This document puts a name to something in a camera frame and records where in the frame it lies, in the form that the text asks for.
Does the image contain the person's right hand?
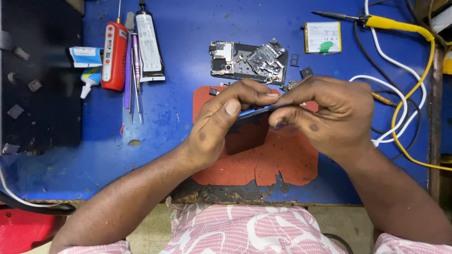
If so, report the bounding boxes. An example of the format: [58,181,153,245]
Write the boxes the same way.
[268,75,375,161]

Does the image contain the person's left hand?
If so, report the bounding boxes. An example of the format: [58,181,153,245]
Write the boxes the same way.
[178,78,280,171]

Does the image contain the dark blue smartphone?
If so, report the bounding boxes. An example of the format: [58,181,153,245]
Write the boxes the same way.
[225,101,307,156]

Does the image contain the gold-tipped probe plug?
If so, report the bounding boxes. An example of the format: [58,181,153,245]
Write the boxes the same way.
[371,92,395,107]

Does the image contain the red rubber work mat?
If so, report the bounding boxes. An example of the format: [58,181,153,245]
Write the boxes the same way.
[192,86,319,187]

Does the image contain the phone motherboard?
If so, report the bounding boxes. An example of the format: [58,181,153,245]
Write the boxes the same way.
[209,41,235,75]

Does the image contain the silver tweezers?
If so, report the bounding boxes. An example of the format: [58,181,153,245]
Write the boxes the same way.
[129,49,144,125]

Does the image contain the white phone battery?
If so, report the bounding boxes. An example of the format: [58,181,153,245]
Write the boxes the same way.
[304,22,342,55]

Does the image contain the silver metal shield plates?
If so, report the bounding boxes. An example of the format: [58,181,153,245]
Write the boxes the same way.
[246,38,286,75]

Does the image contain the purple plastic spudger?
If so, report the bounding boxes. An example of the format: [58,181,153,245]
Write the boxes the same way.
[124,42,132,109]

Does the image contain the purple precision screwdriver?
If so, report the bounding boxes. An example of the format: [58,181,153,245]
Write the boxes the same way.
[131,33,142,93]

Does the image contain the pink patterned clothing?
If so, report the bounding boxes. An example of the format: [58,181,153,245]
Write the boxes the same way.
[58,196,452,254]

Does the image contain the black glue tube white label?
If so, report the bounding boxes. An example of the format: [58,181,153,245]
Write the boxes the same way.
[135,0,166,83]

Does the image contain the yellow soldering iron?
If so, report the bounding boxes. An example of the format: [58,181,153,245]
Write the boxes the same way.
[311,11,436,42]

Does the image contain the yellow object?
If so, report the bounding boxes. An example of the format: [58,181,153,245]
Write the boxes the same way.
[443,46,452,75]

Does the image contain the red electric screwdriver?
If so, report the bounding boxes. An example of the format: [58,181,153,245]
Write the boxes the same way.
[101,0,129,92]

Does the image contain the white glue bottle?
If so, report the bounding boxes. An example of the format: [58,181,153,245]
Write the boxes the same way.
[80,66,102,99]

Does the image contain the grey brush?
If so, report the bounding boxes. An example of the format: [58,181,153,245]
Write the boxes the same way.
[125,12,136,33]

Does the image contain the white and blue tube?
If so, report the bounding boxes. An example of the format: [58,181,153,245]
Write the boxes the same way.
[69,46,104,68]

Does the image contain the black panel with clips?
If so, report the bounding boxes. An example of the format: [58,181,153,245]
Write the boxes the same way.
[0,0,84,156]

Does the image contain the red plastic stool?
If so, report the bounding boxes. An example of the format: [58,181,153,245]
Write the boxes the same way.
[0,203,68,254]

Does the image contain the white cable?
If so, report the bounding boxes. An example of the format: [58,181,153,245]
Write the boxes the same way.
[348,0,428,147]

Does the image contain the black phone back frame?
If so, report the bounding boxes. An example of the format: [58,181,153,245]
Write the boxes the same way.
[210,43,289,85]

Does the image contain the yellow cable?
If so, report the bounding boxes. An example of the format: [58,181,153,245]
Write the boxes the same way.
[390,35,452,172]

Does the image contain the thick black cable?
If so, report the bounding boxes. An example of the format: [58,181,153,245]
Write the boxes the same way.
[0,190,77,216]

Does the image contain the thin white wire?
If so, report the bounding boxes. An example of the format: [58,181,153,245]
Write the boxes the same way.
[0,165,61,209]

